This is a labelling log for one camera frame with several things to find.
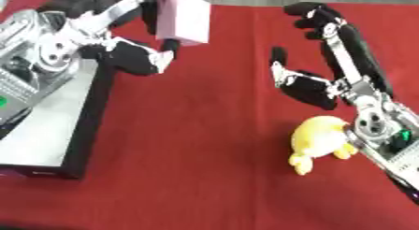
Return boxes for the yellow soft toy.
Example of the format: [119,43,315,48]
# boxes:
[286,115,360,176]

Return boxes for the pink rectangular block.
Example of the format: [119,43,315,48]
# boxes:
[153,0,213,47]

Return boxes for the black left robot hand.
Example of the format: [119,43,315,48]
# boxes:
[34,0,182,77]

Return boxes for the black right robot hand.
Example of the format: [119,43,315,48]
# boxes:
[268,2,395,111]

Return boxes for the black box with white inside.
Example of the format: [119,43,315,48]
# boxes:
[0,58,120,180]

